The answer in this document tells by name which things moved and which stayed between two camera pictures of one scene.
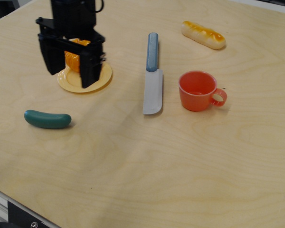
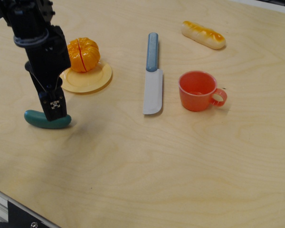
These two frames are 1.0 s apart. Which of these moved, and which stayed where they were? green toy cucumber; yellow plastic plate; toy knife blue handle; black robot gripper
Moved: black robot gripper
Stayed: toy knife blue handle; yellow plastic plate; green toy cucumber
